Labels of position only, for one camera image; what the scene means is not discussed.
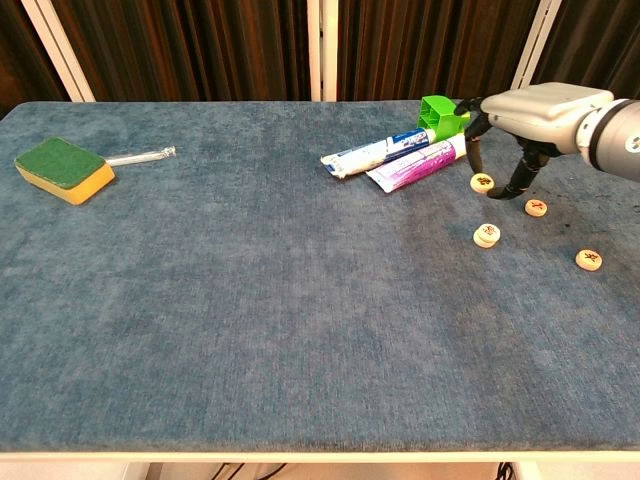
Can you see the right black grey robot hand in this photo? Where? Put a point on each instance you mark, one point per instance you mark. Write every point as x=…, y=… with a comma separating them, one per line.
x=540, y=112

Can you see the green yellow sponge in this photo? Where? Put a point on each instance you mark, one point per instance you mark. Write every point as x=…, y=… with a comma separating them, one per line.
x=60, y=167

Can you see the purple white toothpaste tube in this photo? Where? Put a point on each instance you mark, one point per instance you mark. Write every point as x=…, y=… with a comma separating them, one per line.
x=415, y=165

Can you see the dark brown curtain panel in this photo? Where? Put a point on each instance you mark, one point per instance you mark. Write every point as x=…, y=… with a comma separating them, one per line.
x=190, y=50
x=595, y=40
x=430, y=45
x=20, y=45

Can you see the small wooden disc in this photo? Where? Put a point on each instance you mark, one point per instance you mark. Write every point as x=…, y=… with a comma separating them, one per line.
x=588, y=259
x=486, y=231
x=535, y=207
x=487, y=245
x=482, y=182

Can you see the clear plastic tube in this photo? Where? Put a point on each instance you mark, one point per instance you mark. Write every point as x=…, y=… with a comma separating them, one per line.
x=140, y=157

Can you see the white frame post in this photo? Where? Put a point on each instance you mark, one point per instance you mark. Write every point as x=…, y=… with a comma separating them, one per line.
x=57, y=50
x=535, y=45
x=322, y=50

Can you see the green plastic block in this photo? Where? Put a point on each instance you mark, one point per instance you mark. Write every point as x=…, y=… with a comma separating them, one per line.
x=440, y=117

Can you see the blue white toothpaste tube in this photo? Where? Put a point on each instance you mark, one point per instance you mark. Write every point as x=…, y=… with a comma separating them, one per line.
x=370, y=152

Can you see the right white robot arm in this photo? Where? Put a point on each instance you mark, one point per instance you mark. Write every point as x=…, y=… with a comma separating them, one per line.
x=615, y=140

